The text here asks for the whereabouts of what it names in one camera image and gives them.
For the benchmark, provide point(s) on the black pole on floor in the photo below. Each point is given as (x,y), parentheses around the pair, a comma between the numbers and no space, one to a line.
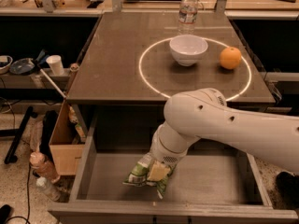
(11,157)

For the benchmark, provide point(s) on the brown sauce bottle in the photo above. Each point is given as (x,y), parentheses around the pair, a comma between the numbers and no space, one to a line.
(44,167)

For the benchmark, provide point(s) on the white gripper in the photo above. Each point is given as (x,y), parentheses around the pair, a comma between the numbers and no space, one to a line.
(163,156)

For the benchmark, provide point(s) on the green jalapeno chip bag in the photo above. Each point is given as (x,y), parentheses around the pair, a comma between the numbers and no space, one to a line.
(138,177)

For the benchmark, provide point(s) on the brown cardboard box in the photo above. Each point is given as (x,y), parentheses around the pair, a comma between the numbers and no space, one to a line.
(67,141)

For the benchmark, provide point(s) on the white ceramic bowl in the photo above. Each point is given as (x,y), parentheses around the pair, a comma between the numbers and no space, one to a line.
(187,49)

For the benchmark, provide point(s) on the white stick tool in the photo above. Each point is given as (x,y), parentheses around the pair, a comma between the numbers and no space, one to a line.
(53,84)

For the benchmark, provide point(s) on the black shoe on floor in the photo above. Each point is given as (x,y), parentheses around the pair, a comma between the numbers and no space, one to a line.
(288,187)

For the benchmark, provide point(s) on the clear plastic water bottle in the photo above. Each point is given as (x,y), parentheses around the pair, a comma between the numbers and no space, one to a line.
(187,16)

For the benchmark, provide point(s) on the small white bowl left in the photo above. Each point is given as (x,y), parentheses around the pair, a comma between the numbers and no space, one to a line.
(5,62)

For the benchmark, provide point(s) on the grey open top drawer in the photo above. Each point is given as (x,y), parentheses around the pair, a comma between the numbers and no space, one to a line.
(213,184)

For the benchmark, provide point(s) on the dark round plate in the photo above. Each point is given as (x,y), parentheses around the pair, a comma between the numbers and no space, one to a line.
(23,66)

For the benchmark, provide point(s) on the white plastic bottle floor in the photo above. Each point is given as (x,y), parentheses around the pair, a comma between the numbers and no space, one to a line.
(45,186)

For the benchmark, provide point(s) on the orange fruit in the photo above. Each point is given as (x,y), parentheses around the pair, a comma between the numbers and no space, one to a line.
(230,58)

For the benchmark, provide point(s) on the grey cabinet table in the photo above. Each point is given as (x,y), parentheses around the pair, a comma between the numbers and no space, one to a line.
(129,71)

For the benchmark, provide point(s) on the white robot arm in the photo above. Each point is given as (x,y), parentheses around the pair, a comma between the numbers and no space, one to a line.
(203,114)

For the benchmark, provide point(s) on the white paper cup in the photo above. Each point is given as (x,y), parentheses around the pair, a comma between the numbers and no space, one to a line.
(56,65)

